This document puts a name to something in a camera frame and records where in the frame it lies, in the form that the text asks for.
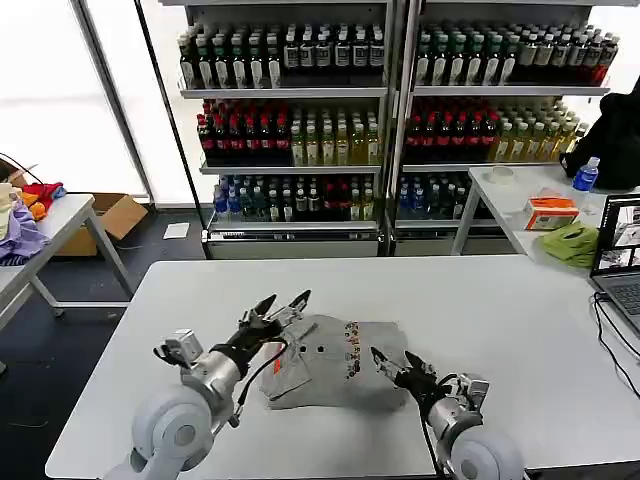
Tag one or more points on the grey window frame post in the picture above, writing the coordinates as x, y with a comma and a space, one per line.
107, 90

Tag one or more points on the thin dark pole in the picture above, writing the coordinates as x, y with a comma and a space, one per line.
167, 120

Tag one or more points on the grey laptop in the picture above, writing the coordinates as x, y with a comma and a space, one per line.
617, 250

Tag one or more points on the green cloth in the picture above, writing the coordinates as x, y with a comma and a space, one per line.
570, 245

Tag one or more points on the red cloth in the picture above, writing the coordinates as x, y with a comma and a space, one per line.
45, 192

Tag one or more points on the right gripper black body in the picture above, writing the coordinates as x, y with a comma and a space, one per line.
422, 385

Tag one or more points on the open cardboard box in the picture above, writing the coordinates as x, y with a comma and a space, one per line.
115, 220

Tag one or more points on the white table with clothes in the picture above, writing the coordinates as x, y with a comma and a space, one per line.
65, 215

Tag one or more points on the small cardboard box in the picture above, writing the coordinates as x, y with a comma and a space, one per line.
12, 172

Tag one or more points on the white paper sheet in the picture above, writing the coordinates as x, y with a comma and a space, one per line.
176, 231

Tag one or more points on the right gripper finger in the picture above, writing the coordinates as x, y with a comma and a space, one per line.
384, 365
417, 364

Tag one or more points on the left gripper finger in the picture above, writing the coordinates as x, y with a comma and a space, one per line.
259, 311
292, 310

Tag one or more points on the orange cloth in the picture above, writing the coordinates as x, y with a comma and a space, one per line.
34, 207

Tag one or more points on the blue-label water bottle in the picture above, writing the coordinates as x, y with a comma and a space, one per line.
586, 177

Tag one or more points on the purple cloth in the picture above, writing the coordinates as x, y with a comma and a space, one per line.
22, 235

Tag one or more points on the orange tissue box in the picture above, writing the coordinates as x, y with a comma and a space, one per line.
550, 212

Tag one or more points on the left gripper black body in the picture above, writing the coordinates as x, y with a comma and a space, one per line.
252, 335

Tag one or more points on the beige cloth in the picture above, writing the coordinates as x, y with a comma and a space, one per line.
7, 210

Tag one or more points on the shelf of drink bottles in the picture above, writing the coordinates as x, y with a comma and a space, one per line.
500, 125
285, 130

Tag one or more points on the white tape roll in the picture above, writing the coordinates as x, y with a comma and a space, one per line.
501, 176

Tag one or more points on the white side table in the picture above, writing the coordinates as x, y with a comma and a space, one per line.
510, 202

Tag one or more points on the grey printed t-shirt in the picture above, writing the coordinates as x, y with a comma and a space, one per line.
325, 370

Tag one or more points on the black bag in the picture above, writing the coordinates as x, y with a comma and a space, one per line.
615, 140

